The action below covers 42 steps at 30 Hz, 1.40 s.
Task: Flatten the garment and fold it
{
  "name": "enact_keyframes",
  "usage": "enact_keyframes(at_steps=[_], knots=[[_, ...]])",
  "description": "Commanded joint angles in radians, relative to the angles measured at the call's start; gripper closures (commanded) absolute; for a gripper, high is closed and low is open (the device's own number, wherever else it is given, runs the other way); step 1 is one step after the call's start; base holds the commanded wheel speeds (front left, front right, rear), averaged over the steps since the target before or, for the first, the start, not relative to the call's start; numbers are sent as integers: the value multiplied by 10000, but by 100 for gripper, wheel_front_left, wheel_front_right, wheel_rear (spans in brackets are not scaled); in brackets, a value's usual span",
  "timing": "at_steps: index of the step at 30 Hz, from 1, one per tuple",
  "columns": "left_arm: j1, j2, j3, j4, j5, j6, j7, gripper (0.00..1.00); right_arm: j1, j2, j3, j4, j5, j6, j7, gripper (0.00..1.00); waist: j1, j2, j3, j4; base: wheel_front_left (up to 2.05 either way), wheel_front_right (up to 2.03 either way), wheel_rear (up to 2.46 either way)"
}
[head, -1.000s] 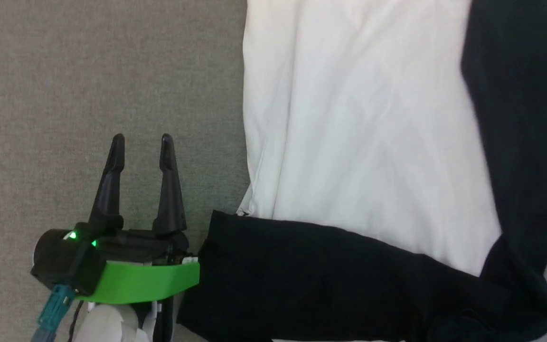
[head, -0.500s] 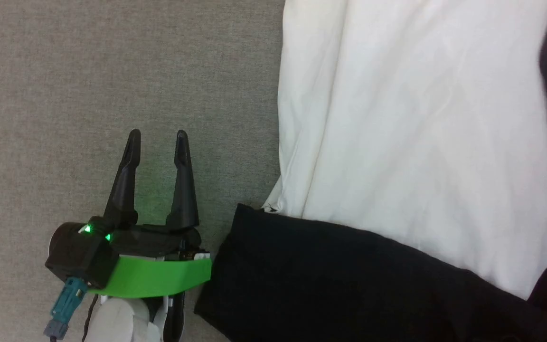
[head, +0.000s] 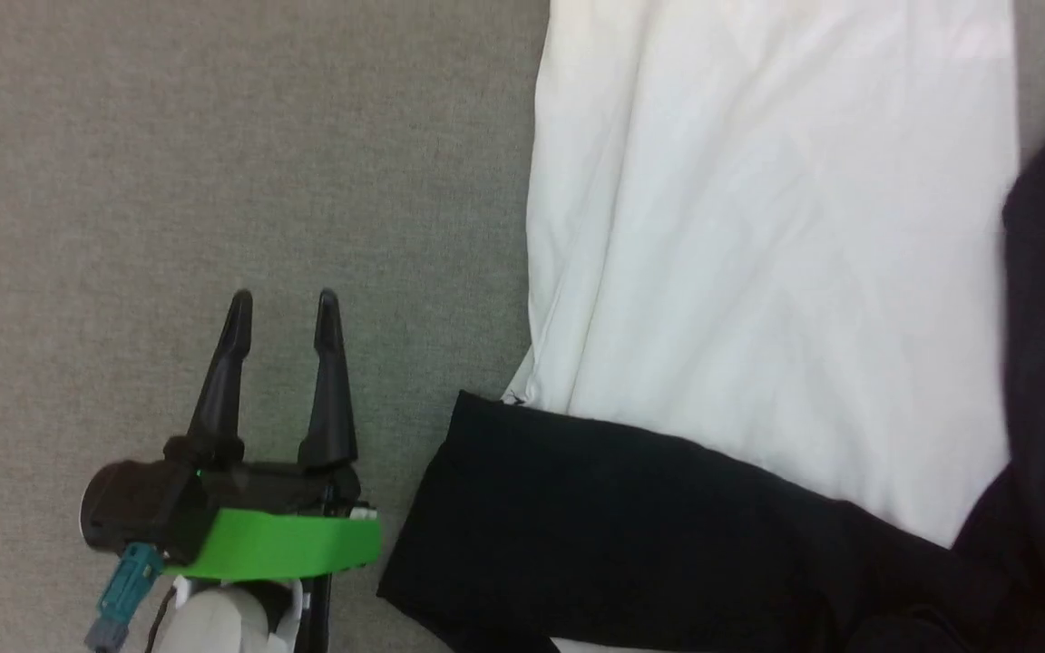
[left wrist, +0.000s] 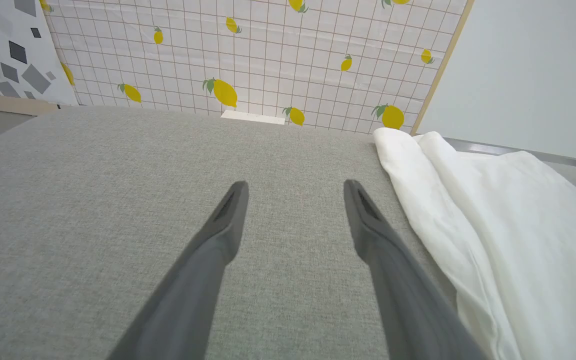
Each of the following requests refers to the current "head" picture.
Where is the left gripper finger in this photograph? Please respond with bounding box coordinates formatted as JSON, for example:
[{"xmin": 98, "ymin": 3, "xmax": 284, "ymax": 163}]
[
  {"xmin": 298, "ymin": 289, "xmax": 358, "ymax": 467},
  {"xmin": 187, "ymin": 290, "xmax": 253, "ymax": 443}
]

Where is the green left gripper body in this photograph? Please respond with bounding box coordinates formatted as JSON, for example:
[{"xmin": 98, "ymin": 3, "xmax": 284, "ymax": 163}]
[{"xmin": 81, "ymin": 440, "xmax": 383, "ymax": 581}]

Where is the white and black garment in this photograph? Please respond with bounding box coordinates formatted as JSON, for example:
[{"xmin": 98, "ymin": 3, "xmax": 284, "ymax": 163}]
[{"xmin": 376, "ymin": 0, "xmax": 1045, "ymax": 653}]

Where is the left teal plug cable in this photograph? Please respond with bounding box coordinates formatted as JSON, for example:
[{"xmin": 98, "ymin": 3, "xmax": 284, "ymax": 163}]
[{"xmin": 92, "ymin": 542, "xmax": 165, "ymax": 649}]

